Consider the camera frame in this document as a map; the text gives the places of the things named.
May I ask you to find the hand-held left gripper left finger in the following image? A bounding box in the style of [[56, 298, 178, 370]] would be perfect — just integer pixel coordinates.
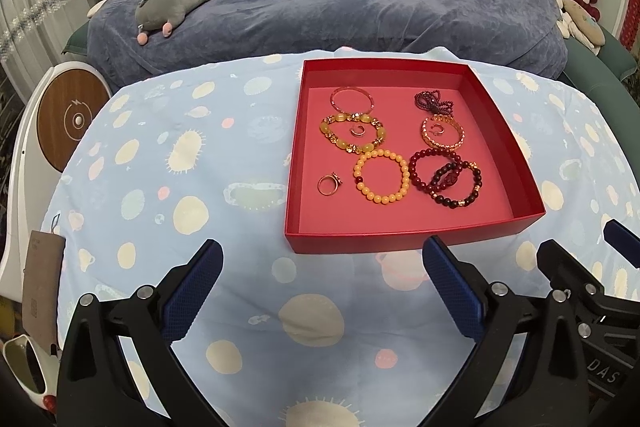
[[56, 238, 226, 427]]

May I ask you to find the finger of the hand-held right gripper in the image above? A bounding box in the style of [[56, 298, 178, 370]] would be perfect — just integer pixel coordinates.
[[536, 238, 607, 309], [604, 218, 640, 271]]

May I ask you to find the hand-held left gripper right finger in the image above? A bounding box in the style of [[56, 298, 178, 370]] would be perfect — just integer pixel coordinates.
[[422, 235, 593, 427]]

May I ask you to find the black and gold bead bracelet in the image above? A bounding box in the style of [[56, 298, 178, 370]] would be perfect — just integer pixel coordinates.
[[430, 161, 485, 210]]

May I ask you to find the dark red bead bracelet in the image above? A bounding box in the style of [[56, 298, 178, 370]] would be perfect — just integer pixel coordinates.
[[408, 148, 463, 198]]

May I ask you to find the gold chain bracelet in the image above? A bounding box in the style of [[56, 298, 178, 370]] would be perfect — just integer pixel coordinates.
[[420, 116, 465, 152]]

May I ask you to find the orange bead bracelet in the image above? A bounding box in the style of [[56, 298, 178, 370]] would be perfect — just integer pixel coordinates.
[[352, 148, 412, 206]]

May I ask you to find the gold ring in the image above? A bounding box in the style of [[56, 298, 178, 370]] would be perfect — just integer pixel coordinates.
[[318, 173, 345, 196]]

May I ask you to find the red cardboard box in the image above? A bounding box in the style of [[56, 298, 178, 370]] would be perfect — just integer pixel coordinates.
[[284, 58, 546, 255]]

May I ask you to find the yellow stone bracelet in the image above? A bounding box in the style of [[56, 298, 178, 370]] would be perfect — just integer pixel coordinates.
[[319, 113, 388, 155]]

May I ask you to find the brown cardboard tag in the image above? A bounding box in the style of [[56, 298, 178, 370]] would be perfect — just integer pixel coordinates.
[[22, 229, 67, 350]]

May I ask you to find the green sofa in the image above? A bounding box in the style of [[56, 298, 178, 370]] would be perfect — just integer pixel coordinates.
[[62, 0, 640, 108]]

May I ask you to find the white device with wooden disc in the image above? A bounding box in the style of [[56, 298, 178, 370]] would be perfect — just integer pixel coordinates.
[[0, 61, 112, 295]]

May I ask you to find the red patterned hanging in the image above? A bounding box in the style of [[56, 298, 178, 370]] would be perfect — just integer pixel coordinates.
[[617, 0, 640, 58]]

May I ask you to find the beige plush toy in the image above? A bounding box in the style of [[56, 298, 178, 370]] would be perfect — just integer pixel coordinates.
[[551, 0, 607, 56]]

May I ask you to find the thin red bangle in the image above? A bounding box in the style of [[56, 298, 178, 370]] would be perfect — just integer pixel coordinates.
[[329, 86, 376, 115]]

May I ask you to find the white curtain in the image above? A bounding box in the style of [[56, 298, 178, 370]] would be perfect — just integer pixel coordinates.
[[0, 0, 101, 98]]

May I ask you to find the dark maroon beaded bracelet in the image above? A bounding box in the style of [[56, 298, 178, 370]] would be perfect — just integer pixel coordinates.
[[414, 90, 455, 116]]

